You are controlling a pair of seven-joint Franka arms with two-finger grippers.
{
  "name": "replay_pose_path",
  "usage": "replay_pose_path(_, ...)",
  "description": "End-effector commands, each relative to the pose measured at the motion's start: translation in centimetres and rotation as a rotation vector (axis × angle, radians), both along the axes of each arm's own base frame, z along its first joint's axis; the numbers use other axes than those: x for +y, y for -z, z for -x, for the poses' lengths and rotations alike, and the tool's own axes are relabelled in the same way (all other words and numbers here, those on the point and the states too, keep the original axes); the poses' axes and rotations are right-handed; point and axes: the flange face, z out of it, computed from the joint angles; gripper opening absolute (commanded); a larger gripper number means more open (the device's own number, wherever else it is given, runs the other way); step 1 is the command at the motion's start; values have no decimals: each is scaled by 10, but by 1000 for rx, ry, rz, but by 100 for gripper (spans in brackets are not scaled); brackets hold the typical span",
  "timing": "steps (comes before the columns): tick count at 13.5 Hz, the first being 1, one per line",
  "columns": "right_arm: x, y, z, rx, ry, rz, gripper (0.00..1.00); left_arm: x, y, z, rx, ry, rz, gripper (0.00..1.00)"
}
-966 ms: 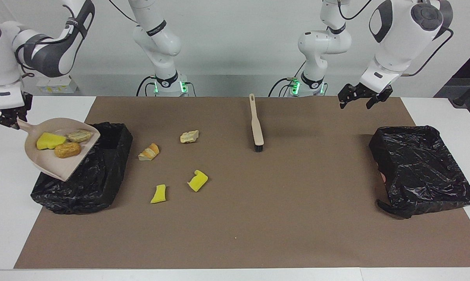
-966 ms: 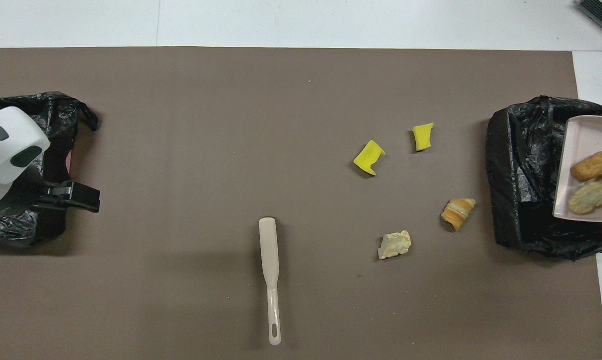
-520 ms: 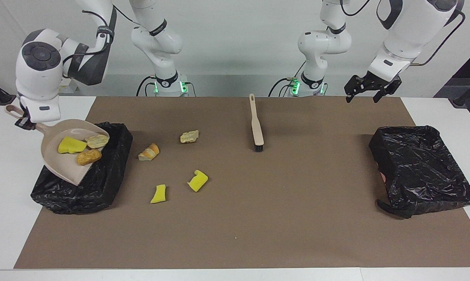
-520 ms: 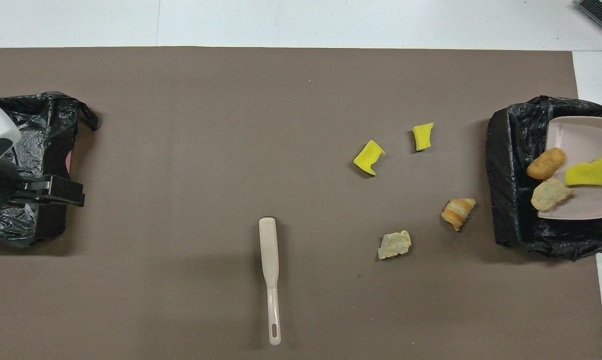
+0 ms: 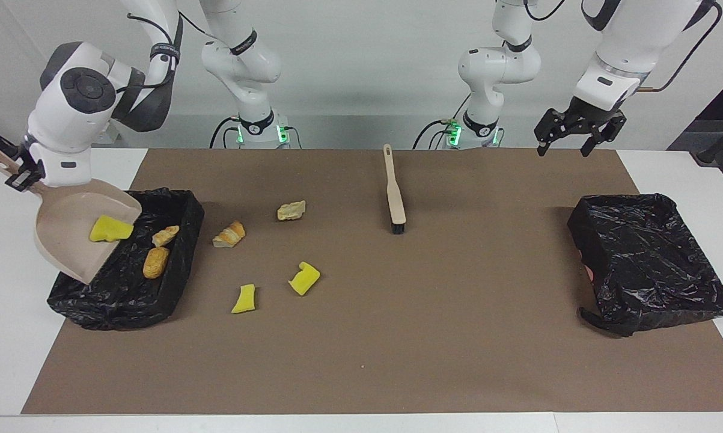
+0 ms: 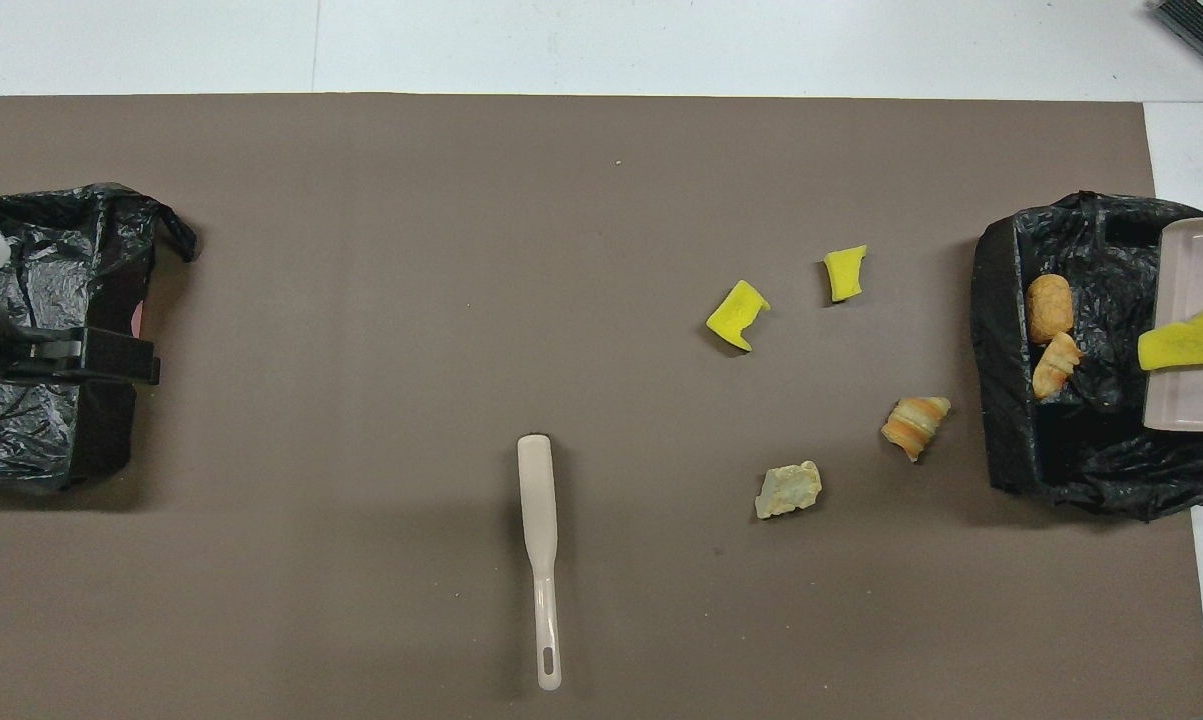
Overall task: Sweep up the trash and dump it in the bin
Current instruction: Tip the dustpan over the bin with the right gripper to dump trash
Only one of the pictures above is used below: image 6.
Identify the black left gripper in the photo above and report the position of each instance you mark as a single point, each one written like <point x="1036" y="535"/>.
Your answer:
<point x="11" y="350"/>

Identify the beige brush with black bristles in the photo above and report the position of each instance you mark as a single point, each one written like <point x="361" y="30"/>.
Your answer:
<point x="539" y="520"/>

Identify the brown bread roll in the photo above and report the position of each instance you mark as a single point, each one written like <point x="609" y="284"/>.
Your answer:
<point x="1049" y="308"/>

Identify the pale crusty bread piece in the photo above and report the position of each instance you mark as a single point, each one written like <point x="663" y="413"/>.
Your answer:
<point x="1054" y="368"/>

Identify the yellow and green sponge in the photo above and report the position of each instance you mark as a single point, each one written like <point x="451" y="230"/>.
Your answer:
<point x="1186" y="342"/>

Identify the beige plastic dustpan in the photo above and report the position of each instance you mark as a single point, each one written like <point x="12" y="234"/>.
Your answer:
<point x="1196" y="400"/>

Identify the bin with black bag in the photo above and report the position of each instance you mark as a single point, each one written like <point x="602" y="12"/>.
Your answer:
<point x="1021" y="420"/>
<point x="51" y="440"/>

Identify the brown table mat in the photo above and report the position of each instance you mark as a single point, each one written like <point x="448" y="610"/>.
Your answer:
<point x="361" y="400"/>

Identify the curved yellow sponge piece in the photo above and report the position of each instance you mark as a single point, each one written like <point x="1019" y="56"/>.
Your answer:
<point x="736" y="318"/>

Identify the pale yellow bread chunk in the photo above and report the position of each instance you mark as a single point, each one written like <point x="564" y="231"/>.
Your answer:
<point x="789" y="490"/>

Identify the flat yellow sponge piece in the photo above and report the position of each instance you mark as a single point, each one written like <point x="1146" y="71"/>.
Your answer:
<point x="845" y="275"/>

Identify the orange striped croissant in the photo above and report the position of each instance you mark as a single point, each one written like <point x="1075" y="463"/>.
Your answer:
<point x="916" y="425"/>

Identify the dark ribbed device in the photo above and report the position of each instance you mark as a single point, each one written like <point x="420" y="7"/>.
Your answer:
<point x="1201" y="30"/>

